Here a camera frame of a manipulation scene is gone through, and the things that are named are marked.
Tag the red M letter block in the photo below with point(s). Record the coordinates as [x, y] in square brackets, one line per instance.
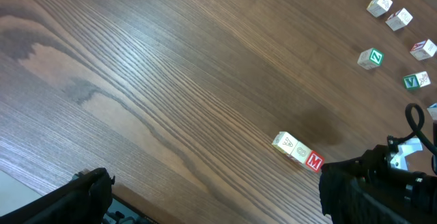
[314, 162]

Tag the white block turtle picture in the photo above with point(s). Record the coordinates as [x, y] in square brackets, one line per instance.
[379, 7]

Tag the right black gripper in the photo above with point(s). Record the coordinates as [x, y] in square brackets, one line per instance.
[367, 190]

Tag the yellow-edged white block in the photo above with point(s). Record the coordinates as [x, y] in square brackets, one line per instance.
[285, 142]

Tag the white block teal side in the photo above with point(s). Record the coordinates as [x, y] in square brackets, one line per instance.
[416, 81]

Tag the red U side block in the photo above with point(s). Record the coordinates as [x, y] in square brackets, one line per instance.
[300, 153]

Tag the white block red Y side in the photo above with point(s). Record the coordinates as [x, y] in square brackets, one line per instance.
[399, 19]

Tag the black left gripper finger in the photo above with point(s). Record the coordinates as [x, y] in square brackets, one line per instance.
[85, 199]

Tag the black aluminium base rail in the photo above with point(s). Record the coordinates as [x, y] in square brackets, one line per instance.
[121, 213]

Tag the white block bird-like picture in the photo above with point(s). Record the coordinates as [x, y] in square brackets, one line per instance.
[423, 50]

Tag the white block number 2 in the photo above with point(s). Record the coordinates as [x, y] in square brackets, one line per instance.
[432, 110]

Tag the green Z letter block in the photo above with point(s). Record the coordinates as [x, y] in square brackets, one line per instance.
[371, 58]

